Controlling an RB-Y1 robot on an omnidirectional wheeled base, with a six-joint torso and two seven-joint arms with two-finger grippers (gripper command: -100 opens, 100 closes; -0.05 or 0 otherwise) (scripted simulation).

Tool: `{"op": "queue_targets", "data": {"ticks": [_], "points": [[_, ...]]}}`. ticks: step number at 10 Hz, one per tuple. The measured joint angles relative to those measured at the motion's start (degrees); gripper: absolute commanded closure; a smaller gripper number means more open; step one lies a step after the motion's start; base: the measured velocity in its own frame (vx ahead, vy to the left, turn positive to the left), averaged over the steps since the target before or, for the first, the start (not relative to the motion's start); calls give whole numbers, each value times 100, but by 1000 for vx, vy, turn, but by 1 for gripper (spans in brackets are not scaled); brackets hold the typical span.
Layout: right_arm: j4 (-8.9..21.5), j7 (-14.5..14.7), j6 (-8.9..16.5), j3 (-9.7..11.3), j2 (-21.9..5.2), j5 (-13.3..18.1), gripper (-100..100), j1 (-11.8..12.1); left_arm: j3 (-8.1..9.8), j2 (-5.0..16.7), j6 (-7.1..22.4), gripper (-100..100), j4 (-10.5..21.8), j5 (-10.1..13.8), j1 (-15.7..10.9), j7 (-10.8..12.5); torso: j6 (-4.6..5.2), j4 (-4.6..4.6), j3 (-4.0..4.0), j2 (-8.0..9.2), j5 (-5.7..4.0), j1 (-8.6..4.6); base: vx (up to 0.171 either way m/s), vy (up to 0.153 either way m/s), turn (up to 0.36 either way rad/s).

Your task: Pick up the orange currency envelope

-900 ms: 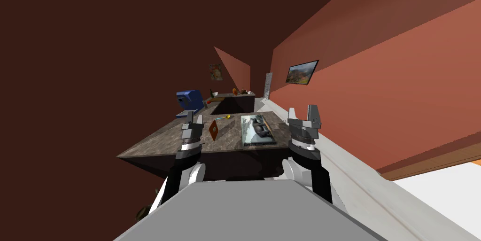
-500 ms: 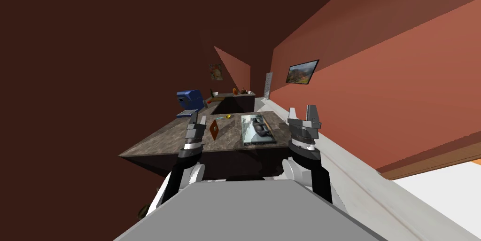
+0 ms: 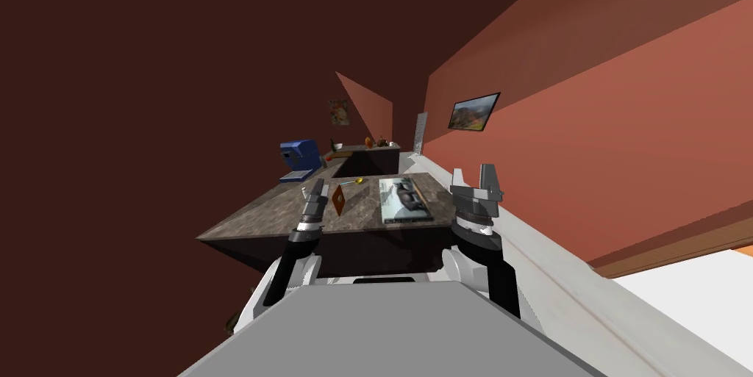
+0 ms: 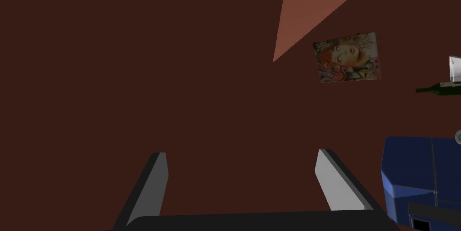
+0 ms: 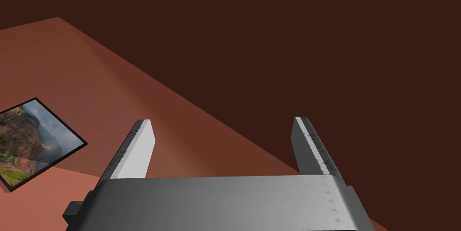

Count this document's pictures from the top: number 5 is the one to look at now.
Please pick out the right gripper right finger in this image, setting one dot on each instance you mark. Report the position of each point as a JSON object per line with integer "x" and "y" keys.
{"x": 312, "y": 149}

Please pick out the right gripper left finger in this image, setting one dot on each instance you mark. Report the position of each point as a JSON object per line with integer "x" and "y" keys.
{"x": 134, "y": 153}

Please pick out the black-framed landscape picture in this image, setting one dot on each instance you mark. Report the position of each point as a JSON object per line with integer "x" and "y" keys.
{"x": 28, "y": 141}

